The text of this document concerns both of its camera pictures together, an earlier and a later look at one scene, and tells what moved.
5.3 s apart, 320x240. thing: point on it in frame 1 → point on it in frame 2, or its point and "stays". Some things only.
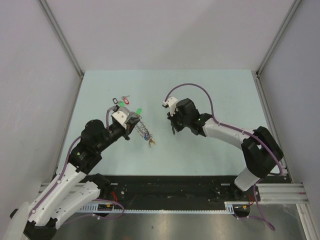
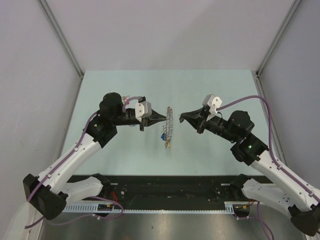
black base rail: [178, 189] stays
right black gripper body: [179, 122] → [217, 125]
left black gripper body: [113, 133] → [124, 118]
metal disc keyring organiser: [143, 130] → [168, 127]
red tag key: [126, 100] stays
